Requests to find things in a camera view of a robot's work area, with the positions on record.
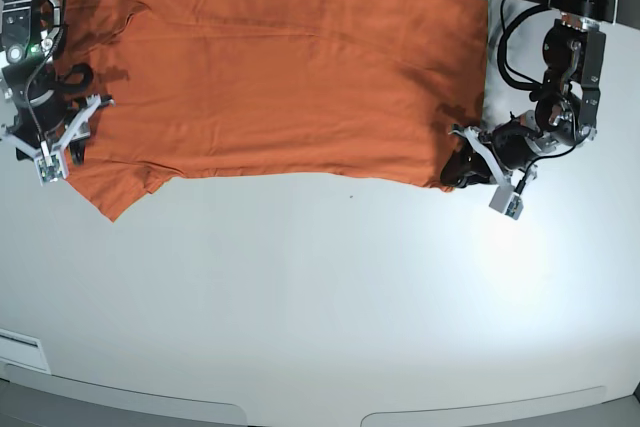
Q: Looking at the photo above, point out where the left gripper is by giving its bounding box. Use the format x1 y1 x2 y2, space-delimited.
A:
440 124 540 189

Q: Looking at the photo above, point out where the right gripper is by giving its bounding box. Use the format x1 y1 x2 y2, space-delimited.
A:
9 91 87 166

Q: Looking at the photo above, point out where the orange T-shirt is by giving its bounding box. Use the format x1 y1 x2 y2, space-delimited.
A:
56 0 489 219

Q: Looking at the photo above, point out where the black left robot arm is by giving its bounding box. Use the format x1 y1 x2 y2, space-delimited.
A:
440 0 618 193

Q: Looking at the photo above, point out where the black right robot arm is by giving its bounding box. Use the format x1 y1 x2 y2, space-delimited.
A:
1 0 103 183

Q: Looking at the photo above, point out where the white label plate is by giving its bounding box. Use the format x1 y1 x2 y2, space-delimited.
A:
0 329 51 375

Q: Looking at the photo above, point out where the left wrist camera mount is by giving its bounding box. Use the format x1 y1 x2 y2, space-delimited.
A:
451 124 538 220

